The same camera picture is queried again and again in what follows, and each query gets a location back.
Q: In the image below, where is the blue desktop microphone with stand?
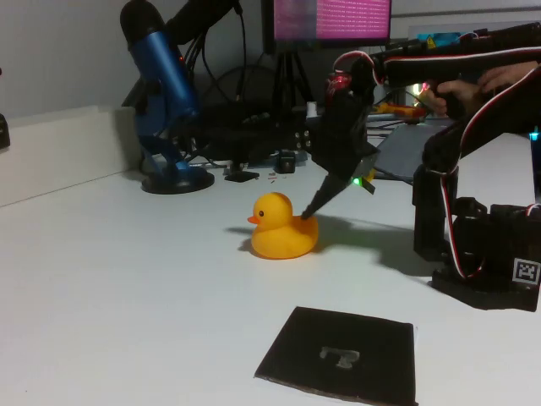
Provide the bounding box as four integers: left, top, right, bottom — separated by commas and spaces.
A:
120, 0, 216, 195

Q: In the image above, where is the black square mat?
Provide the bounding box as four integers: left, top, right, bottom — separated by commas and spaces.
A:
254, 306, 419, 406

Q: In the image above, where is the person's hand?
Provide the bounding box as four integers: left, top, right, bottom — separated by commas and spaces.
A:
422, 63, 541, 116

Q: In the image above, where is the black white fiducial tag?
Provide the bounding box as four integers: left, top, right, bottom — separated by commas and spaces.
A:
513, 258, 541, 285

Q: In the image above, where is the black tripod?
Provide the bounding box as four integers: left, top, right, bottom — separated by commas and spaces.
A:
270, 50, 316, 132

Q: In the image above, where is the red white base servo cable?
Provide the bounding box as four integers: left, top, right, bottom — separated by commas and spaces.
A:
439, 67, 541, 280

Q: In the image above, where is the red white wrist servo cable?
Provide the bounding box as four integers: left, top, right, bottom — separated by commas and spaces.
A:
333, 49, 385, 85

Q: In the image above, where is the yellow red hand tool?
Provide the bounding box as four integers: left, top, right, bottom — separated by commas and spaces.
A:
371, 101, 428, 124

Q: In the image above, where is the small black stand base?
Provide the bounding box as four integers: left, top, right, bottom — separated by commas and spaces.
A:
223, 158, 261, 183

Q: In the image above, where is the dark object at frame edge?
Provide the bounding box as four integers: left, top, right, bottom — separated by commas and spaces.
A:
0, 112, 12, 149

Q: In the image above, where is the gray laptop lid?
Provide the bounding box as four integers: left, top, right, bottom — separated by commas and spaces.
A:
374, 122, 456, 182

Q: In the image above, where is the yellow rubber duck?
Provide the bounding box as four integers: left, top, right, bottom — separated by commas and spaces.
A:
247, 192, 320, 261

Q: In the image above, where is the white framed printer enclosure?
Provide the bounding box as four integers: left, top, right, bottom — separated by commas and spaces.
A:
407, 24, 541, 47

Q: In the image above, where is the red cola can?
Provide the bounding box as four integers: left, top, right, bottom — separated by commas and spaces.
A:
324, 71, 354, 107

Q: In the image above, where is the black electronic device with knobs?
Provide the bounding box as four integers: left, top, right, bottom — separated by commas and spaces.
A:
198, 112, 297, 162

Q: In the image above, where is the computer monitor with pink screen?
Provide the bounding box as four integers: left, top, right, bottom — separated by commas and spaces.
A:
261, 0, 393, 54

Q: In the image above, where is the white ledge board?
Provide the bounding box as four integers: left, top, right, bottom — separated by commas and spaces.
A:
0, 104, 143, 208

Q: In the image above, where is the thin black cable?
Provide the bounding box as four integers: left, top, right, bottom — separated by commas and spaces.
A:
200, 36, 238, 105
234, 2, 249, 102

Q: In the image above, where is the small black cube device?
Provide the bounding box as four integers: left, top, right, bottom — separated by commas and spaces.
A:
276, 151, 297, 173

